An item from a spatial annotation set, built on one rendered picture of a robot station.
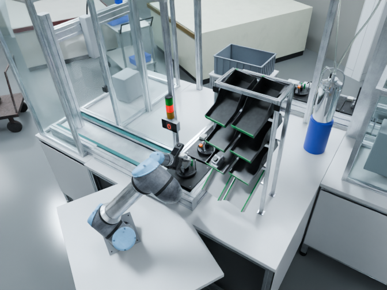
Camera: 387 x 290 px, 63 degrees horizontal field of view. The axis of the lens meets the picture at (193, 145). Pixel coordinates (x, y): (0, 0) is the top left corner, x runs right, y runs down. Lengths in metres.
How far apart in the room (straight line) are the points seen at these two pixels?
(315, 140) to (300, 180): 0.32
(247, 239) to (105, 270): 0.80
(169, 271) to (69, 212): 0.77
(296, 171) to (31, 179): 2.79
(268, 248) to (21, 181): 2.84
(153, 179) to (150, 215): 0.68
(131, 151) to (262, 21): 3.42
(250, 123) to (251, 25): 3.66
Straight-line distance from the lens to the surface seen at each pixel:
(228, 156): 1.79
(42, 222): 3.40
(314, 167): 2.37
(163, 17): 1.80
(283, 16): 5.45
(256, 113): 1.55
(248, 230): 1.93
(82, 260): 1.94
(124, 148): 2.42
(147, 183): 1.37
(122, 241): 1.66
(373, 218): 2.36
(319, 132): 2.35
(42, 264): 3.11
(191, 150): 2.23
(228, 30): 4.87
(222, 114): 1.58
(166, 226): 1.94
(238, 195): 1.85
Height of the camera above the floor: 2.43
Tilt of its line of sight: 40 degrees down
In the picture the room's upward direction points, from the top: 3 degrees counter-clockwise
